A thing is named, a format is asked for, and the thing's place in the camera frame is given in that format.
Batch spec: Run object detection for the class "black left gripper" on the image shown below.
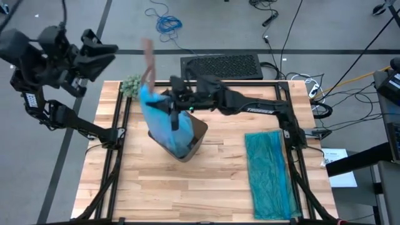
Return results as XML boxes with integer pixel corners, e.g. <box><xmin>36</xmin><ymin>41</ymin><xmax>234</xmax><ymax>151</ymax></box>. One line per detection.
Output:
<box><xmin>37</xmin><ymin>24</ymin><xmax>119</xmax><ymax>98</ymax></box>

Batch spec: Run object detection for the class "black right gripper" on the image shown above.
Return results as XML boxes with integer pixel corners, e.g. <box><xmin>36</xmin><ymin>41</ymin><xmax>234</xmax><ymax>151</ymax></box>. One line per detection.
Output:
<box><xmin>168</xmin><ymin>76</ymin><xmax>204</xmax><ymax>132</ymax></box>

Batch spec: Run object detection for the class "light blue trash bag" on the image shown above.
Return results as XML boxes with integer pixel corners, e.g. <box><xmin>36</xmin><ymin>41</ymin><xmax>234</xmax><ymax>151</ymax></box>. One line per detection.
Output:
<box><xmin>138</xmin><ymin>37</ymin><xmax>197</xmax><ymax>159</ymax></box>

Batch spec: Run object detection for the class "dark grey trash bin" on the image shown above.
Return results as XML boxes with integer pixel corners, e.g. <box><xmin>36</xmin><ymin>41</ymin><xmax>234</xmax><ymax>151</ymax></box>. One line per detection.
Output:
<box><xmin>147</xmin><ymin>111</ymin><xmax>209</xmax><ymax>164</ymax></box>

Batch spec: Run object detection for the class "teal trash bag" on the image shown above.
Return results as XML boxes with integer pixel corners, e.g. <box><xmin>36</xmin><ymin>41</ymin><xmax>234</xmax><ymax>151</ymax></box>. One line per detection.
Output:
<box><xmin>244</xmin><ymin>130</ymin><xmax>303</xmax><ymax>221</ymax></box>

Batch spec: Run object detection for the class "green artificial potted plant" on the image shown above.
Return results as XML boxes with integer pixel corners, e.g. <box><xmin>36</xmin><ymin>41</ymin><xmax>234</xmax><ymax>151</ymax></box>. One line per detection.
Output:
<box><xmin>119</xmin><ymin>74</ymin><xmax>143</xmax><ymax>101</ymax></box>

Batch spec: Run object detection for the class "black perforated floor mat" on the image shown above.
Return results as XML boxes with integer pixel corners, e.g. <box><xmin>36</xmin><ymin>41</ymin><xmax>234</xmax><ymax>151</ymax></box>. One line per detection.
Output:
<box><xmin>180</xmin><ymin>53</ymin><xmax>264</xmax><ymax>81</ymax></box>

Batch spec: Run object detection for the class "white power strip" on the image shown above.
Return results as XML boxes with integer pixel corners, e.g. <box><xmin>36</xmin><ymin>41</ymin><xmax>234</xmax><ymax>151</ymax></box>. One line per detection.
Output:
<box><xmin>307</xmin><ymin>83</ymin><xmax>321</xmax><ymax>99</ymax></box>

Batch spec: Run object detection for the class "white printed paper sheet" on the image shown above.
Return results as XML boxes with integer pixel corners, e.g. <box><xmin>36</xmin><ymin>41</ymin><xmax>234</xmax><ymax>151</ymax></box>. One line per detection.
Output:
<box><xmin>320</xmin><ymin>147</ymin><xmax>358</xmax><ymax>189</ymax></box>

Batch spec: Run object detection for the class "black desk bar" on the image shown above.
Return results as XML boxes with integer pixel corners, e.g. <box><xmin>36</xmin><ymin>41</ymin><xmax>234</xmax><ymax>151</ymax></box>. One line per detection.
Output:
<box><xmin>325</xmin><ymin>142</ymin><xmax>395</xmax><ymax>178</ymax></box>

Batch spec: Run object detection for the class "black stand pole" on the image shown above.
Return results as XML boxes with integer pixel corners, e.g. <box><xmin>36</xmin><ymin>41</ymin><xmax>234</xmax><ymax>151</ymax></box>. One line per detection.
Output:
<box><xmin>338</xmin><ymin>14</ymin><xmax>400</xmax><ymax>83</ymax></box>

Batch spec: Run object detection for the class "black desk device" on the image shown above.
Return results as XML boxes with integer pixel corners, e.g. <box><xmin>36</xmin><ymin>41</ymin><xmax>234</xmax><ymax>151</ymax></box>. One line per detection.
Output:
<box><xmin>374</xmin><ymin>57</ymin><xmax>400</xmax><ymax>104</ymax></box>

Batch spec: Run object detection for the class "grey cabinet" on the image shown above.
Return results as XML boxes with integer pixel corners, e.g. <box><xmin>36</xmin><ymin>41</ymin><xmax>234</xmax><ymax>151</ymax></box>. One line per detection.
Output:
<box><xmin>371</xmin><ymin>161</ymin><xmax>400</xmax><ymax>225</ymax></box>

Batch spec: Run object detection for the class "black stand foot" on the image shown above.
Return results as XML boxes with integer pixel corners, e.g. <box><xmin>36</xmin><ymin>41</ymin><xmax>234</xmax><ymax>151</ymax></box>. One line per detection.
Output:
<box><xmin>371</xmin><ymin>0</ymin><xmax>400</xmax><ymax>16</ymax></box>

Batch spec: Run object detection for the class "blue coiled cable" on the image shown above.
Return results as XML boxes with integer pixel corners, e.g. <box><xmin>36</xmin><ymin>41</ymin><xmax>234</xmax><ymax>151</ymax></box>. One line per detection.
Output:
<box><xmin>144</xmin><ymin>0</ymin><xmax>197</xmax><ymax>56</ymax></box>

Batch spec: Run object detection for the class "black aluminium support frame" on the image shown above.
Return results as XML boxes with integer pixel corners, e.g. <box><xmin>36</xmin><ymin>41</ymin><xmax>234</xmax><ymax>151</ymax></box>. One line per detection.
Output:
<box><xmin>274</xmin><ymin>81</ymin><xmax>340</xmax><ymax>223</ymax></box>
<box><xmin>76</xmin><ymin>81</ymin><xmax>132</xmax><ymax>221</ymax></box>

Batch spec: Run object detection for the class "black aluminium cross rail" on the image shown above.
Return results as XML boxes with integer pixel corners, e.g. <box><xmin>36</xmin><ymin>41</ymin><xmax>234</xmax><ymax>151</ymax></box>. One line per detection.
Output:
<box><xmin>71</xmin><ymin>220</ymin><xmax>341</xmax><ymax>225</ymax></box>
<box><xmin>154</xmin><ymin>81</ymin><xmax>291</xmax><ymax>88</ymax></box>

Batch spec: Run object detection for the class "black power strip with cable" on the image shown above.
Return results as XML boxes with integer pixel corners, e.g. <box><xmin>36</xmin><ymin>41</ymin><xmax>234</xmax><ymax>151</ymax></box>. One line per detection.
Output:
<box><xmin>249</xmin><ymin>0</ymin><xmax>280</xmax><ymax>28</ymax></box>

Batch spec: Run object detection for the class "long black floor cable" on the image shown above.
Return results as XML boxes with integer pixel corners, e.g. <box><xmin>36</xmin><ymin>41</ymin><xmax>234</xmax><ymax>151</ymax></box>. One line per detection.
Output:
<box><xmin>261</xmin><ymin>0</ymin><xmax>304</xmax><ymax>81</ymax></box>

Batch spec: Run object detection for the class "black cable bundle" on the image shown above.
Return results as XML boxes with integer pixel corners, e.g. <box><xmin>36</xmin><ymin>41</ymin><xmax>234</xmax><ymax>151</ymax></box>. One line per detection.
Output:
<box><xmin>307</xmin><ymin>73</ymin><xmax>385</xmax><ymax>129</ymax></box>

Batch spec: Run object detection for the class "yellow cable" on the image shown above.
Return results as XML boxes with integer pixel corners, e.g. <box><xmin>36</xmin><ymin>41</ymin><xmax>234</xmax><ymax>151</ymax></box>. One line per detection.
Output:
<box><xmin>340</xmin><ymin>65</ymin><xmax>391</xmax><ymax>86</ymax></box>

